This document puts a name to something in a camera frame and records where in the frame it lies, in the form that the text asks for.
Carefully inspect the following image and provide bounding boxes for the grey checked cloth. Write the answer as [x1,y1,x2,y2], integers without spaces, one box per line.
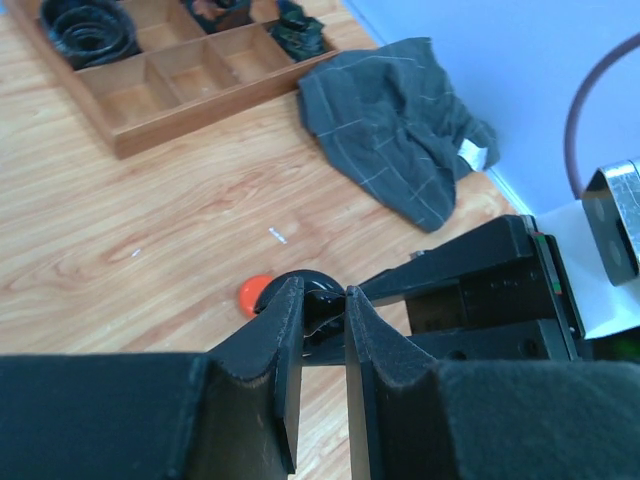
[298,37,500,232]

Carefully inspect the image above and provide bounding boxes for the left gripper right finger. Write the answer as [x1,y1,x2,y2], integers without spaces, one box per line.
[345,287,639,479]

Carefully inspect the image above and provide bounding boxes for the coiled dark strap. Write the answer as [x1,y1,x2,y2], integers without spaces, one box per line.
[267,0,331,64]

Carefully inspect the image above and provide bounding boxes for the coiled red black strap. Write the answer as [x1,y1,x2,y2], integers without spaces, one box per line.
[182,0,259,35]

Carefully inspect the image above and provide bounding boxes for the black earbud case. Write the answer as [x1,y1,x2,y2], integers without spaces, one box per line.
[253,269,346,354]

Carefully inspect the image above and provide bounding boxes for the wooden compartment tray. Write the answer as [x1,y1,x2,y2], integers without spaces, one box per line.
[4,1,339,159]

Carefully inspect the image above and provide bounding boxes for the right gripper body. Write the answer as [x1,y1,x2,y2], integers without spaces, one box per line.
[405,215,584,361]

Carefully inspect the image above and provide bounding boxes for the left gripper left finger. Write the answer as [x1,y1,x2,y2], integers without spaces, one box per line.
[1,277,304,479]

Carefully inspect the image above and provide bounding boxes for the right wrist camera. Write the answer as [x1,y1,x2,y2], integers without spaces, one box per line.
[582,158,639,286]

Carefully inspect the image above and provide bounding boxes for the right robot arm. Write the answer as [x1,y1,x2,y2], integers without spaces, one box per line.
[359,215,639,362]

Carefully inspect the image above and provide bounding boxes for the orange earbud case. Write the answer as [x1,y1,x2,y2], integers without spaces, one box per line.
[237,275,273,318]

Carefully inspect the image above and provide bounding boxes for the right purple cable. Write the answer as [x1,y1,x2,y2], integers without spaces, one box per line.
[563,30,640,201]

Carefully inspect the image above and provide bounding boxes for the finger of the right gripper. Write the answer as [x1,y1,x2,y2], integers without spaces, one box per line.
[359,215,536,305]
[302,319,551,369]

